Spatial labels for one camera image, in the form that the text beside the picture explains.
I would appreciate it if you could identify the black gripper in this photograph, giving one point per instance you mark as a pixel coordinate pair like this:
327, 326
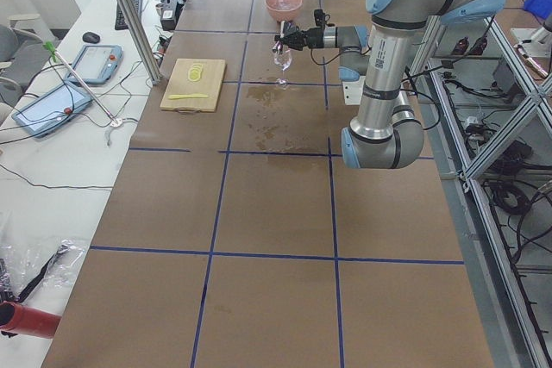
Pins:
315, 37

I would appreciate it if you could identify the steel jigger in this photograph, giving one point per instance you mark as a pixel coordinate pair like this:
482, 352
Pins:
278, 46

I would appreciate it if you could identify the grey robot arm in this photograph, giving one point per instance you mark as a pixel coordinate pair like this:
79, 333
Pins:
385, 134

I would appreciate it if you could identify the pile of ice cubes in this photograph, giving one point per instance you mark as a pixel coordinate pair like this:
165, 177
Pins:
283, 5

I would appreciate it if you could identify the clear wine glass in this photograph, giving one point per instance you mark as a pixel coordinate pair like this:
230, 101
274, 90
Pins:
282, 58

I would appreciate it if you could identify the pink bowl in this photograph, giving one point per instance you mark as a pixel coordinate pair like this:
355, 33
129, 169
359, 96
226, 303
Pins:
284, 16

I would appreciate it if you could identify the black power adapter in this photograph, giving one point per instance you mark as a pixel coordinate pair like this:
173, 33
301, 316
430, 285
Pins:
170, 13

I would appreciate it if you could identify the bamboo cutting board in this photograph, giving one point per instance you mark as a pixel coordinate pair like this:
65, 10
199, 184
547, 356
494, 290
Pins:
210, 84

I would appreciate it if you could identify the yellow plastic knife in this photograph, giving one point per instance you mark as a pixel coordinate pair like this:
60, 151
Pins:
188, 96

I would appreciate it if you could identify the black computer mouse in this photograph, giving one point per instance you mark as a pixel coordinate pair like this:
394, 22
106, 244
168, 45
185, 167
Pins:
91, 37

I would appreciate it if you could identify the far blue teach pendant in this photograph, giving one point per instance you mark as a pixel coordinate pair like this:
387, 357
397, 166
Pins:
96, 64

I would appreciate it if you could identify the blue teach pendant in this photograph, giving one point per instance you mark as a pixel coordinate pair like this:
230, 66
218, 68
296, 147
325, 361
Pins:
52, 110
96, 64

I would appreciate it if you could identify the metal rod green tip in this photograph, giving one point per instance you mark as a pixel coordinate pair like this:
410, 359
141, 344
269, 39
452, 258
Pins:
115, 121

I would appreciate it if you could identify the near blue teach pendant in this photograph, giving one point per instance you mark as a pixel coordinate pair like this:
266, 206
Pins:
52, 110

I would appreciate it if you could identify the clear plastic bag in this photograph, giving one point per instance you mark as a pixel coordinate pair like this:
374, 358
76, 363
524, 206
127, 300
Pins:
30, 263

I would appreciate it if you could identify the red cylinder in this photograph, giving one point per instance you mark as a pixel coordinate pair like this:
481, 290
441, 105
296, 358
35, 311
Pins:
19, 319

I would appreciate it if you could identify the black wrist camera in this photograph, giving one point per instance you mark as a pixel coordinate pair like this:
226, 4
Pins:
321, 19

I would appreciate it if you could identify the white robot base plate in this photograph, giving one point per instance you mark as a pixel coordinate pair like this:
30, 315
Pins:
351, 90

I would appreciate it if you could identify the aluminium frame post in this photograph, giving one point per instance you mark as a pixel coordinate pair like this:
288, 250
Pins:
139, 37

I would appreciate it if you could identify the aluminium frame rail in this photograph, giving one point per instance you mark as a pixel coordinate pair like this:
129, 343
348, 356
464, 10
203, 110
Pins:
492, 128

